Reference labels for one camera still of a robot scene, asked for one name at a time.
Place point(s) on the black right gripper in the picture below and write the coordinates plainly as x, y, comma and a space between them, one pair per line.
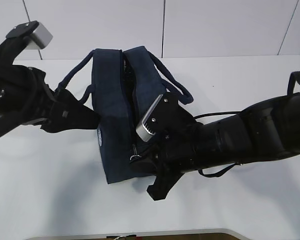
174, 153

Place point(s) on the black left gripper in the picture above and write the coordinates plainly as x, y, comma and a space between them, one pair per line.
54, 113

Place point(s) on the navy blue lunch bag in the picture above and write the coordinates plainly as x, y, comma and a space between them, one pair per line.
124, 84

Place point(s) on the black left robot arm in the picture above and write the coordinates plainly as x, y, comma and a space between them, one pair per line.
25, 98

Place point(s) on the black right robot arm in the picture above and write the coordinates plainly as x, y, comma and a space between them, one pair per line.
263, 132

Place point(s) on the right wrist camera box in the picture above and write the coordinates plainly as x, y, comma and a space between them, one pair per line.
164, 113

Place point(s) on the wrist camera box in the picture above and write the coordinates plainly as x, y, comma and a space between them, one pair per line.
164, 113
34, 33

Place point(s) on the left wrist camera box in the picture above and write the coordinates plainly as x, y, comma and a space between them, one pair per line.
34, 33

